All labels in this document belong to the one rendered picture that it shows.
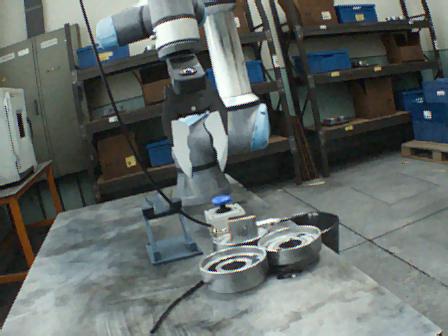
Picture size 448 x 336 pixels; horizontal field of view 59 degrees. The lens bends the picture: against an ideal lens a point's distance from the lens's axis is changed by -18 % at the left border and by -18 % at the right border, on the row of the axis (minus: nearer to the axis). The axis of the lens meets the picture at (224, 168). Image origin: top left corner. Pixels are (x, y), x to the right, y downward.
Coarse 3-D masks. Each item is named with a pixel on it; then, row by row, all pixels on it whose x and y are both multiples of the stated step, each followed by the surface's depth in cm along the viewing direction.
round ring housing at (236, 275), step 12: (216, 252) 76; (228, 252) 77; (240, 252) 77; (252, 252) 76; (264, 252) 72; (204, 264) 74; (228, 264) 74; (240, 264) 74; (264, 264) 70; (204, 276) 70; (216, 276) 68; (228, 276) 67; (240, 276) 67; (252, 276) 68; (264, 276) 71; (216, 288) 69; (228, 288) 68; (240, 288) 68
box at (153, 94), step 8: (160, 64) 446; (144, 72) 443; (152, 72) 445; (160, 72) 446; (168, 72) 447; (144, 80) 443; (152, 80) 445; (160, 80) 410; (168, 80) 411; (144, 88) 408; (152, 88) 409; (160, 88) 410; (144, 96) 411; (152, 96) 409; (160, 96) 411; (152, 104) 413
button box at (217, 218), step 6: (234, 204) 101; (210, 210) 101; (216, 210) 98; (222, 210) 97; (228, 210) 97; (234, 210) 97; (240, 210) 96; (210, 216) 96; (216, 216) 95; (222, 216) 95; (228, 216) 95; (210, 222) 95; (216, 222) 95; (222, 222) 95; (222, 228) 95
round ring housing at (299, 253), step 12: (288, 228) 81; (300, 228) 80; (312, 228) 78; (264, 240) 79; (276, 240) 80; (288, 240) 78; (300, 240) 77; (312, 240) 72; (276, 252) 72; (288, 252) 71; (300, 252) 71; (312, 252) 72; (276, 264) 72; (288, 264) 72; (300, 264) 72
